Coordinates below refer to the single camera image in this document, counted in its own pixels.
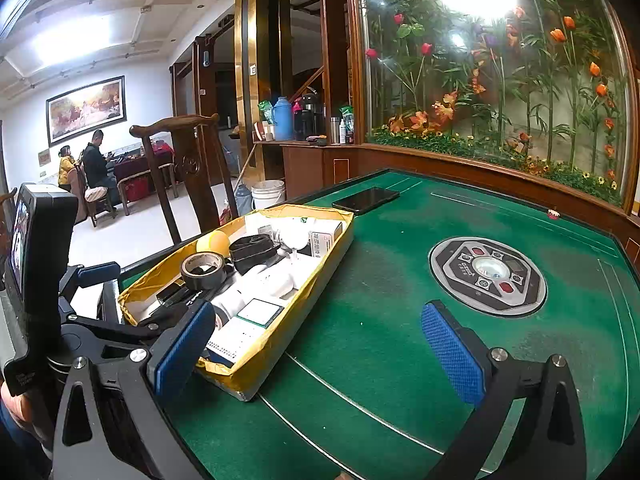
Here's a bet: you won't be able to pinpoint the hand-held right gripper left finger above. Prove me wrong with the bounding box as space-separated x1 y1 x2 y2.
52 299 217 480

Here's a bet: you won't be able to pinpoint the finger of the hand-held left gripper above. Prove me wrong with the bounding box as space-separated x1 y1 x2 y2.
60 261 122 291
67 313 171 349

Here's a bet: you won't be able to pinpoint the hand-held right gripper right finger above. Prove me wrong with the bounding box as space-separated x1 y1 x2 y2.
420 300 588 480

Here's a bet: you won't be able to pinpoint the black tape roll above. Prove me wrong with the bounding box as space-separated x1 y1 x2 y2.
181 251 227 291

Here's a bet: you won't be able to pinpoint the white power adapter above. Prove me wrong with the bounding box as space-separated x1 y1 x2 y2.
240 264 297 306

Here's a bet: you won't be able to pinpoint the yellow-taped cardboard box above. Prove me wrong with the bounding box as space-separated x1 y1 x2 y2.
117 205 355 402

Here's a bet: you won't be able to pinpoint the person's left hand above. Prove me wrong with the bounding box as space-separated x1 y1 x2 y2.
0 381 31 426

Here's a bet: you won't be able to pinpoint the white box with print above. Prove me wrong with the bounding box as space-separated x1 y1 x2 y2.
206 317 268 366

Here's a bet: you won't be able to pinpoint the black pen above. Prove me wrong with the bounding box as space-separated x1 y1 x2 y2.
156 282 193 306

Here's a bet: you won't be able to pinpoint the wooden dining chair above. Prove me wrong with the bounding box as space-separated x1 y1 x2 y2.
67 165 118 228

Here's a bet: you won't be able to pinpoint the mahjong table centre panel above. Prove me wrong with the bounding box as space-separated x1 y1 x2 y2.
429 236 548 317

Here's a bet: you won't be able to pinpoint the teal-edged white box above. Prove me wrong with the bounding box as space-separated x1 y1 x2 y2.
236 298 286 331

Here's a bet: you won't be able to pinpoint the red cloth table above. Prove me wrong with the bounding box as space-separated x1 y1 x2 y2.
112 142 178 216

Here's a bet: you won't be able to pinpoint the dark wooden chair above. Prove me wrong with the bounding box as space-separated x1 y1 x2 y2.
129 113 240 246

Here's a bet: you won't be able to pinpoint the white round device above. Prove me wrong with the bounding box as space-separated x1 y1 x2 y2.
274 224 313 256

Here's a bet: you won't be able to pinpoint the person's blue jeans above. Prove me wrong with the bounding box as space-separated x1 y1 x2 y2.
0 410 53 480

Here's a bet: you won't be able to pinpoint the white printed carton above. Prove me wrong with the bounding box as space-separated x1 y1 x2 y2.
307 230 346 259

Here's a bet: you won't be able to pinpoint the white flat box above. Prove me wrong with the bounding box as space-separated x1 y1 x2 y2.
260 212 346 233

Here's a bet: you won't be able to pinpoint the white bucket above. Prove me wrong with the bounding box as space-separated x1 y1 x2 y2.
250 180 287 211

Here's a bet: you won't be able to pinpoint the black smartphone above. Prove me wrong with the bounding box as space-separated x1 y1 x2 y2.
331 186 401 216

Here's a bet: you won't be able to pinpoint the wooden counter cabinet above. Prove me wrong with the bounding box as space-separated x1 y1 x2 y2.
252 140 361 196

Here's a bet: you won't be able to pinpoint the blue thermos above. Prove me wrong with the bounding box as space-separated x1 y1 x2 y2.
271 97 294 142

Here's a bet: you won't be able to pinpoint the glass flower display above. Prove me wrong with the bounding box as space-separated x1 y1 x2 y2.
350 0 636 211

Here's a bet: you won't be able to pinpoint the black thermos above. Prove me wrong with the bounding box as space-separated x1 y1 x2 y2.
294 92 326 142

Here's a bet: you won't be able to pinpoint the framed wall painting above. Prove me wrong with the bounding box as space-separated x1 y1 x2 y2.
46 76 127 148

